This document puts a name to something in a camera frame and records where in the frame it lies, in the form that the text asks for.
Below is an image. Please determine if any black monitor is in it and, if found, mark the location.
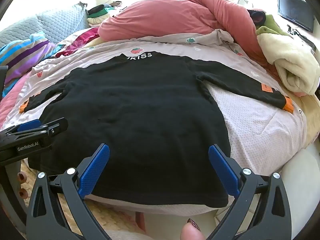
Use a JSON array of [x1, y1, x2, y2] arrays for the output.
[[277, 0, 315, 33]]

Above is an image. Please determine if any pile of folded clothes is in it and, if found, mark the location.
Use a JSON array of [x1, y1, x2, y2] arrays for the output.
[[86, 4, 125, 27]]

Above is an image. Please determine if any person's left hand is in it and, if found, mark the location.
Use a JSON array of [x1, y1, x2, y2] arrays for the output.
[[16, 172, 29, 198]]

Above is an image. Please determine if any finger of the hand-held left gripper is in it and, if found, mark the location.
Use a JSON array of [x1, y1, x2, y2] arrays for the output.
[[6, 119, 42, 133], [5, 117, 68, 140]]

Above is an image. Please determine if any magenta cloth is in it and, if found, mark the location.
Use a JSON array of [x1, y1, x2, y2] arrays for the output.
[[56, 27, 100, 57]]

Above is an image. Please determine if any pinkish grey printed blanket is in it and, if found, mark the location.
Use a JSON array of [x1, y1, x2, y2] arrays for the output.
[[0, 29, 308, 215]]

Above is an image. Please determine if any person's beige patterned clothing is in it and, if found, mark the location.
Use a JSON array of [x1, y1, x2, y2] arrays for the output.
[[22, 160, 140, 240]]

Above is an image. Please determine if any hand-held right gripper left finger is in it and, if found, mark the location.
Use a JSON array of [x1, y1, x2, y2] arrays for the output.
[[26, 143, 110, 240]]

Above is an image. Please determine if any pink duvet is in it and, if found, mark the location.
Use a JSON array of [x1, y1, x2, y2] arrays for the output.
[[97, 0, 280, 80]]

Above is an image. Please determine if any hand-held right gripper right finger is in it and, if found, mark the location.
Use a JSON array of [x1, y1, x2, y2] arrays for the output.
[[207, 144, 292, 240]]

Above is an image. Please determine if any person's right hand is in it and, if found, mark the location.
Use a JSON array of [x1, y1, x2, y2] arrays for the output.
[[180, 218, 207, 240]]

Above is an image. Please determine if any yellow bed sheet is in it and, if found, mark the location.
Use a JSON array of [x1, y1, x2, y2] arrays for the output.
[[292, 92, 320, 145]]

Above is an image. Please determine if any striped blue purple cloth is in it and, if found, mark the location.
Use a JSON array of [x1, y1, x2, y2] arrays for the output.
[[0, 31, 57, 85]]

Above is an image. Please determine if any green plush toy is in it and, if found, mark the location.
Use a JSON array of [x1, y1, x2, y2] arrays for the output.
[[255, 14, 293, 38]]

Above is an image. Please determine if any dark cloth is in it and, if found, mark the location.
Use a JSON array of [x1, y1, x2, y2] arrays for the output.
[[247, 9, 266, 27]]

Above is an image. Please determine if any cream fleece blanket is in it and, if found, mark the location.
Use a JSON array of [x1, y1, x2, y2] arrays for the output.
[[257, 26, 320, 97]]

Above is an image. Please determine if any black sweater with orange cuffs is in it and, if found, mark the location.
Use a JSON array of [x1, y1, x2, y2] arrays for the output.
[[19, 52, 295, 208]]

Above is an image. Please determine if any dark desk clutter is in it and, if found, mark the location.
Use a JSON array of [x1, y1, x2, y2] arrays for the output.
[[287, 24, 317, 49]]

